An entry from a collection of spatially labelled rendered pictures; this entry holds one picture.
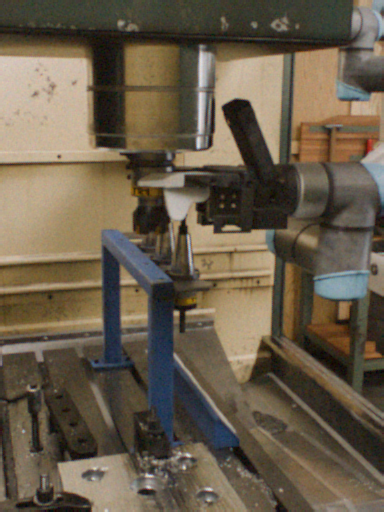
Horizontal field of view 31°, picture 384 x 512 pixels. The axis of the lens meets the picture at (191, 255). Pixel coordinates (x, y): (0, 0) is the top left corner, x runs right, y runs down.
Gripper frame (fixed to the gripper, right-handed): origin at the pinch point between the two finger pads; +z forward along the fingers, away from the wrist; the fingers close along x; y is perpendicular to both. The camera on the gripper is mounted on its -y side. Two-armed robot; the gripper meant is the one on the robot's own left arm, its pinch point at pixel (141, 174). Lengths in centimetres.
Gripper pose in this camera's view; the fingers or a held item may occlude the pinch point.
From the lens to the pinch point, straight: 86.3
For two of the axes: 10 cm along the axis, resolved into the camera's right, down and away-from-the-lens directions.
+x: -3.0, -2.2, 9.3
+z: -9.5, 0.4, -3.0
